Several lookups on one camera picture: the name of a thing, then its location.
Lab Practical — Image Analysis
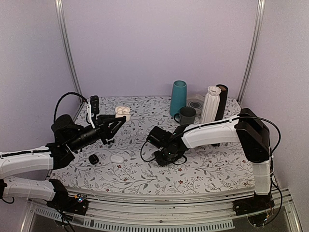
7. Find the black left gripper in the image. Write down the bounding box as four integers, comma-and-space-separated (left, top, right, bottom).
68, 114, 126, 152

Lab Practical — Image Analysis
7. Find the white earbuds case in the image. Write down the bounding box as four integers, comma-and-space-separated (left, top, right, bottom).
110, 155, 124, 164
115, 106, 131, 122

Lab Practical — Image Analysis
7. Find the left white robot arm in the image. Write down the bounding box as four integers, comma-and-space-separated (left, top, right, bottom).
0, 114, 126, 210

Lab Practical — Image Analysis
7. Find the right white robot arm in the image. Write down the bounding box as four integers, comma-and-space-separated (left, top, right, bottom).
146, 108, 271, 211

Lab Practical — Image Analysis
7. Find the white closed earbuds case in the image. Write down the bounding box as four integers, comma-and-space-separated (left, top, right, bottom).
110, 155, 124, 164

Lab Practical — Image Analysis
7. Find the small black closed case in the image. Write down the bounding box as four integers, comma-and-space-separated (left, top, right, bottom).
88, 154, 99, 165

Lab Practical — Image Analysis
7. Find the dark grey mug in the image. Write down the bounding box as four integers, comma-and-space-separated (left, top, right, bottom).
173, 106, 196, 125

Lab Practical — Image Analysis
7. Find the floral patterned table mat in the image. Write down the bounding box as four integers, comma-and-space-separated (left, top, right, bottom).
51, 96, 255, 195

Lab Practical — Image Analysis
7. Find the teal tall vase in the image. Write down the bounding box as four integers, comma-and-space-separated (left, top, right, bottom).
169, 80, 187, 116

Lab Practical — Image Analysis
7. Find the clear glass dish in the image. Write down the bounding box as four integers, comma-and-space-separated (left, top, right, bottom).
187, 94, 205, 115

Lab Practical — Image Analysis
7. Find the white ribbed vase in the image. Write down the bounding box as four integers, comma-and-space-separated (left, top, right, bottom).
200, 86, 221, 124

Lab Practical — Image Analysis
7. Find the black cylinder vase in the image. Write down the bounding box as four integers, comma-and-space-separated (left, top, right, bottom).
215, 84, 228, 121

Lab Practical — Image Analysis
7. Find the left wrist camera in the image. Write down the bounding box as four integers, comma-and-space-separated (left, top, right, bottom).
86, 95, 99, 128

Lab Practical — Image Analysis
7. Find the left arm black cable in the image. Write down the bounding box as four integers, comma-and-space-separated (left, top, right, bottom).
53, 92, 88, 121

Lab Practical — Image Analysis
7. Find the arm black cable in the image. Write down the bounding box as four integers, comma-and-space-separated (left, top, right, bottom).
140, 116, 283, 216
53, 92, 88, 121

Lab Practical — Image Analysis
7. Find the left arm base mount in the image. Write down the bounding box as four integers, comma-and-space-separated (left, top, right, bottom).
46, 179, 89, 216

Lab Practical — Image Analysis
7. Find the front aluminium rail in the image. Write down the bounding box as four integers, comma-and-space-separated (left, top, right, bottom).
21, 188, 303, 232

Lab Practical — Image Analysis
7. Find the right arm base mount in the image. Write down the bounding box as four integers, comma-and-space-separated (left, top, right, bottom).
232, 190, 275, 216

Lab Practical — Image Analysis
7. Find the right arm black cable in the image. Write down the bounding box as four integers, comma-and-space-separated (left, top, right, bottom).
140, 116, 283, 216

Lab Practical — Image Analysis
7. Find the left aluminium frame post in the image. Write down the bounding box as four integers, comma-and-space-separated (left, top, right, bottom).
55, 0, 82, 95

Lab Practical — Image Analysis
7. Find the aluminium frame post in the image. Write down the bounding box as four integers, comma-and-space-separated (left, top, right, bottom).
237, 0, 266, 105
55, 0, 82, 95

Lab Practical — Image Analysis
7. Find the right aluminium frame post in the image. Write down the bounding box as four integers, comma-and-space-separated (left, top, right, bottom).
237, 0, 266, 105

